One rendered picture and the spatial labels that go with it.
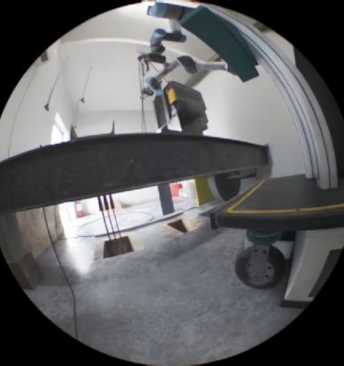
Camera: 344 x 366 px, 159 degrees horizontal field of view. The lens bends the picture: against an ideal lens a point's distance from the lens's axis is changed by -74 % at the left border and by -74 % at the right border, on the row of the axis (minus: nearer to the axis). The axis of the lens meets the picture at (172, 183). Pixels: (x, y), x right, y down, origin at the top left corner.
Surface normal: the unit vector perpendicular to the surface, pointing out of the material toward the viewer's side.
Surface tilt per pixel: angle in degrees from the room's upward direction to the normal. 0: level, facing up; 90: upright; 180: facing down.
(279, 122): 90
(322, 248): 90
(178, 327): 0
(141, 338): 0
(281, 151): 90
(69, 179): 90
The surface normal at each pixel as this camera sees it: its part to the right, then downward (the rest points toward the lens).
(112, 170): 0.46, -0.08
